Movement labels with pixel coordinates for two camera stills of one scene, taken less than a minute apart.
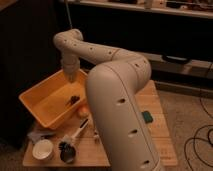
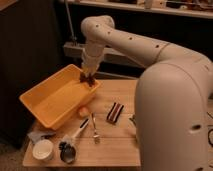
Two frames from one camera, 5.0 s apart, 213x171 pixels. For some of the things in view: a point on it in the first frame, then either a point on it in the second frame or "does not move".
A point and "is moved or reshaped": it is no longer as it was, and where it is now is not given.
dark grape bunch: (74, 99) is moved or reshaped
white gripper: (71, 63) -> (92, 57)
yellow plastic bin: (54, 99) does not move
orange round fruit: (83, 111) does not move
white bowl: (42, 149) does not move
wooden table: (71, 143) does not move
